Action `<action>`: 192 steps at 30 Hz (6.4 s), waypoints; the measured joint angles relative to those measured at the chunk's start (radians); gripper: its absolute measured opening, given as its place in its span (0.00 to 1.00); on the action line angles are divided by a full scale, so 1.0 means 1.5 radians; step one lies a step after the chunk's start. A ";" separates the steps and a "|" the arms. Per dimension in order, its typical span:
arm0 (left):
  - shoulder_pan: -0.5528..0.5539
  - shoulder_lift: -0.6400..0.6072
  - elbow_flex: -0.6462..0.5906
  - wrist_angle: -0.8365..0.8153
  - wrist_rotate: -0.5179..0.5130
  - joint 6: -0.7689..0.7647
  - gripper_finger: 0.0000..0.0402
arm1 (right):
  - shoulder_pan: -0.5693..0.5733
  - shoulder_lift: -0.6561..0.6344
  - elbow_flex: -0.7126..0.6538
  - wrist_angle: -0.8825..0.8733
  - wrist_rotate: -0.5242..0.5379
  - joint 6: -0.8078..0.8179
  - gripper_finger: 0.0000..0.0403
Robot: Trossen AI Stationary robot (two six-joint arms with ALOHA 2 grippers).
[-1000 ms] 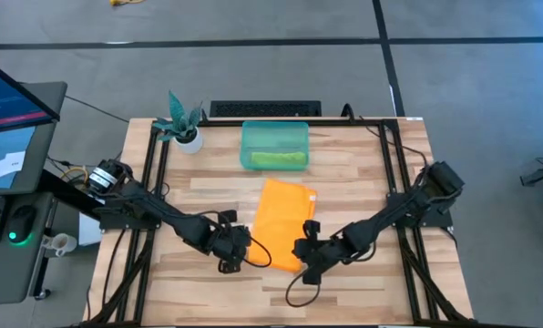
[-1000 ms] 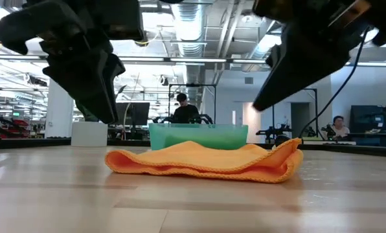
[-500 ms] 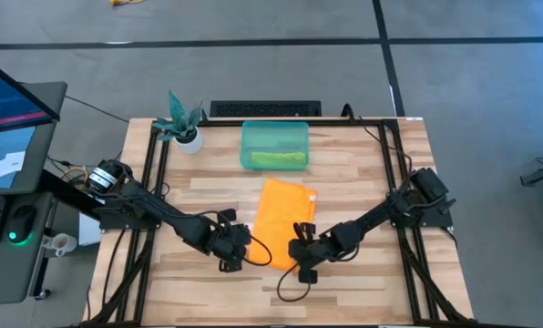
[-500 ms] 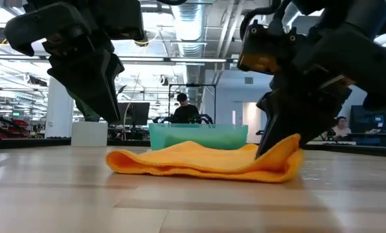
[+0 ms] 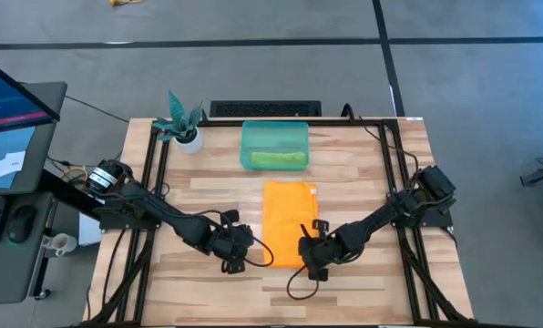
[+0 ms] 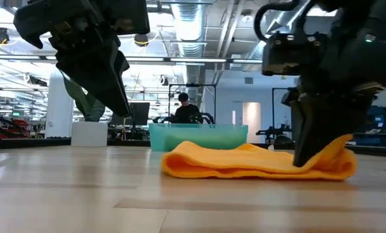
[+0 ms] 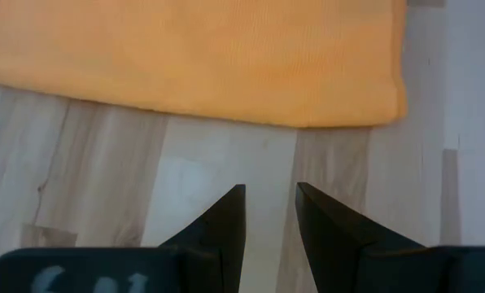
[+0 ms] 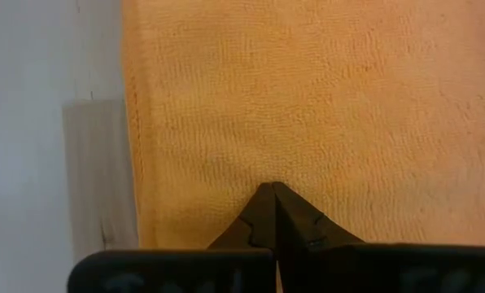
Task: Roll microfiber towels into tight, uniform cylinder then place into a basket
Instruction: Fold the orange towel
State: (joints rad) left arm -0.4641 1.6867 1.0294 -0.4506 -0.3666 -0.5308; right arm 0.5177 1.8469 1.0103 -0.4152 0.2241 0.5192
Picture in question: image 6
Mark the teal translucent plastic basket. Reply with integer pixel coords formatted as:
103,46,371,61
148,123,249,152

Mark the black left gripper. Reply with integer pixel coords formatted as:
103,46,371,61
13,0,131,118

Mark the black ceiling-hung device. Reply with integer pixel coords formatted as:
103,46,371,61
0,27,11,45
133,32,150,48

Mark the black aluminium table frame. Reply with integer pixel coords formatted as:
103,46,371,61
0,137,386,153

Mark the person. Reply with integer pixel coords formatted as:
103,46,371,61
173,93,204,125

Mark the black right camera cable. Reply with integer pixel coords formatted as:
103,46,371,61
253,0,310,43

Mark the dark background workstation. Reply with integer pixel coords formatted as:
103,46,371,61
351,105,386,146

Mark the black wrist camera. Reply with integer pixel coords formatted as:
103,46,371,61
261,30,330,78
108,0,151,36

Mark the red and black equipment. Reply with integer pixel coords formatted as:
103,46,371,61
0,111,30,140

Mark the white structural column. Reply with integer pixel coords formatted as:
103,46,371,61
45,69,74,139

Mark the dark background monitor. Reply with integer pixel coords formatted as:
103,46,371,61
128,102,151,127

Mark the orange microfiber towel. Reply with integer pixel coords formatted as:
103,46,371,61
161,134,358,181

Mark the black rectangular frame stand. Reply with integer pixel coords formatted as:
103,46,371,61
271,86,297,128
168,83,217,126

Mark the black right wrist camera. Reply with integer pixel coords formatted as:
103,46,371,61
261,30,330,78

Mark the long ceiling light strip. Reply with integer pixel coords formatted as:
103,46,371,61
0,54,265,65

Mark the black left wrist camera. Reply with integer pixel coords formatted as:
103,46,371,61
108,0,151,36

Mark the artificial plant in white pot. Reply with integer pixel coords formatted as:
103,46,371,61
63,72,109,148

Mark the silver spiral ventilation duct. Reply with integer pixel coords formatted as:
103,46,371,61
170,0,210,98

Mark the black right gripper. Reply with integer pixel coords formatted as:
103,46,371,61
282,76,385,168

